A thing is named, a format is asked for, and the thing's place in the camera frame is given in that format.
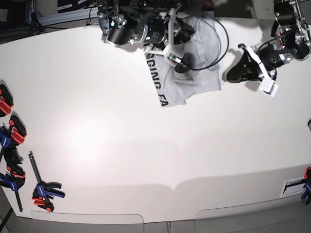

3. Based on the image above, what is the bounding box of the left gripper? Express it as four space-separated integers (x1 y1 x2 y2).
226 43 277 83

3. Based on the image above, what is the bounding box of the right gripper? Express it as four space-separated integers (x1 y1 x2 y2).
144 8 195 73

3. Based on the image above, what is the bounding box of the grey T-shirt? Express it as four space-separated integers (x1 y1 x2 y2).
145 13 222 107

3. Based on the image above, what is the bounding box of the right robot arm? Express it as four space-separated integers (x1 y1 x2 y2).
97 0 195 67

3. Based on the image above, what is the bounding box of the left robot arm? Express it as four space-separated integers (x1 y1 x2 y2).
226 0 311 83

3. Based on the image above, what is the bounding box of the blue clamp at right edge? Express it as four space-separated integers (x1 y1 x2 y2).
301 167 311 205

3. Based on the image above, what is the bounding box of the blue clamp at edge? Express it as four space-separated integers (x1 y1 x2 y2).
301 167 311 205
0 126 23 212

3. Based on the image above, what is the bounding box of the red black clamp upper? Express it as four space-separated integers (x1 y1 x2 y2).
0 84 14 117

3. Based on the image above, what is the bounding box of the red black clamp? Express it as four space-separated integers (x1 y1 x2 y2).
9 115 27 146
0 84 14 117

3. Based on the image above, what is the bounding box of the red black clamp middle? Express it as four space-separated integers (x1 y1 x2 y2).
9 115 27 146

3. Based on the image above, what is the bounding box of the blue black bar clamp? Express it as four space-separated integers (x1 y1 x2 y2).
28 151 65 212

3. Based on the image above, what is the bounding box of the blue clamp at left edge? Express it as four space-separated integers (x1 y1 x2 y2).
0 126 23 212

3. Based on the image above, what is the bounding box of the blue clamp lower left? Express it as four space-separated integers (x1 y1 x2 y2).
0 147 25 193

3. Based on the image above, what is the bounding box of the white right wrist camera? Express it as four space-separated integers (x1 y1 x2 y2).
164 52 181 67

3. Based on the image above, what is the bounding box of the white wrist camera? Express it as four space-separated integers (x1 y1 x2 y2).
164 52 181 67
259 77 278 97

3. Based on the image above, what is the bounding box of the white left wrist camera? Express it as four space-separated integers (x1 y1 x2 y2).
259 77 278 97

